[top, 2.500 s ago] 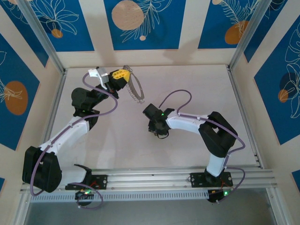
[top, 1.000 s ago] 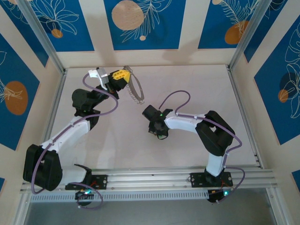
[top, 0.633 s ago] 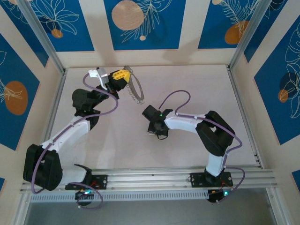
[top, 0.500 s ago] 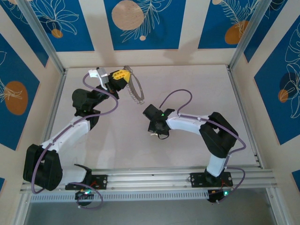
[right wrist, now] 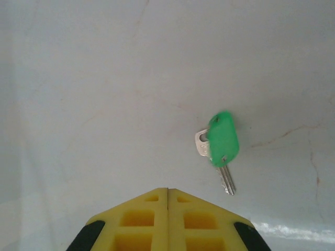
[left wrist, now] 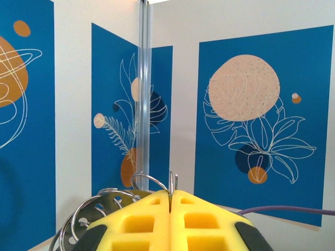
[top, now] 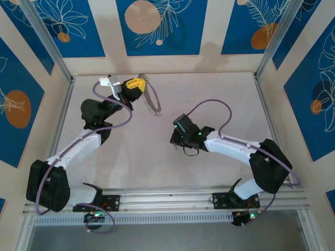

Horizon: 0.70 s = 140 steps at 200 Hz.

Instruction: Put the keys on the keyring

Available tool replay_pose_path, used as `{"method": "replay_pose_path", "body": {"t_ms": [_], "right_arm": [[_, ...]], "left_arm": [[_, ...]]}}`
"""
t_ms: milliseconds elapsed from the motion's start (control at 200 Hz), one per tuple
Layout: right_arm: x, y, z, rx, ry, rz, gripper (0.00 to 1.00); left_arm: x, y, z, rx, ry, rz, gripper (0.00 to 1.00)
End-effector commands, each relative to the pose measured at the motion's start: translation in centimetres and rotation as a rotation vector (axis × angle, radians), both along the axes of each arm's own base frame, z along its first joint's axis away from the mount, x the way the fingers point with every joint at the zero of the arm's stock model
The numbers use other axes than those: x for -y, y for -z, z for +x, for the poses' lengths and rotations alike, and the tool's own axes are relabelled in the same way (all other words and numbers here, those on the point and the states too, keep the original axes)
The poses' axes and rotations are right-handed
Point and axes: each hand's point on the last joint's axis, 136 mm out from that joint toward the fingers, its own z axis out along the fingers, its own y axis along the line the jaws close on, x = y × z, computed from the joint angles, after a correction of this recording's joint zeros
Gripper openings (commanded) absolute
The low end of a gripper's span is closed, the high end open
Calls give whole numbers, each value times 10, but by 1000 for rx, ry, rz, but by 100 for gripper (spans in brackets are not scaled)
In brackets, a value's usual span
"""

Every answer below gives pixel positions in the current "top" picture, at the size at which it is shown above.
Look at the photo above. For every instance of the aluminium mounting rail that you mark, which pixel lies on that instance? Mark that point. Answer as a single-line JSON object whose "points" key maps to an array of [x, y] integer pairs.
{"points": [[167, 201]]}

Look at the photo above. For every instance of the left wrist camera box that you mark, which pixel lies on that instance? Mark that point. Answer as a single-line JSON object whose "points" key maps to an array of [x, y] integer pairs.
{"points": [[112, 82]]}

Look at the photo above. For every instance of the aluminium frame leg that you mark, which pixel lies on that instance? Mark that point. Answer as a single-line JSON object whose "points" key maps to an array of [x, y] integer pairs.
{"points": [[309, 235], [24, 235]]}

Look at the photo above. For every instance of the aluminium frame post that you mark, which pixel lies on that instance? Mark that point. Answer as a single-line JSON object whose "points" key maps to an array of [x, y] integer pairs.
{"points": [[46, 39], [278, 39]]}

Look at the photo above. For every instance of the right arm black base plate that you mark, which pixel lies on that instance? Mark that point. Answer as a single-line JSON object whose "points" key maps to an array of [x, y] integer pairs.
{"points": [[222, 200]]}

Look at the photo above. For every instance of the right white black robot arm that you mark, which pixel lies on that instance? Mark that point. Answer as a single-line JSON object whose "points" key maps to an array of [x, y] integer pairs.
{"points": [[230, 146]]}

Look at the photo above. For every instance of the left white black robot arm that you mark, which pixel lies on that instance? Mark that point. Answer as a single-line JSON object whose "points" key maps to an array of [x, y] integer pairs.
{"points": [[78, 146]]}

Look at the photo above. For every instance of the aluminium table side rail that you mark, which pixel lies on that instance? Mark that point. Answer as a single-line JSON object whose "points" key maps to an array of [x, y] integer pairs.
{"points": [[265, 104], [60, 125]]}

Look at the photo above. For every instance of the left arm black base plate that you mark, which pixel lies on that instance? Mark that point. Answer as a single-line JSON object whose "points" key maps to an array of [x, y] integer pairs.
{"points": [[112, 202]]}

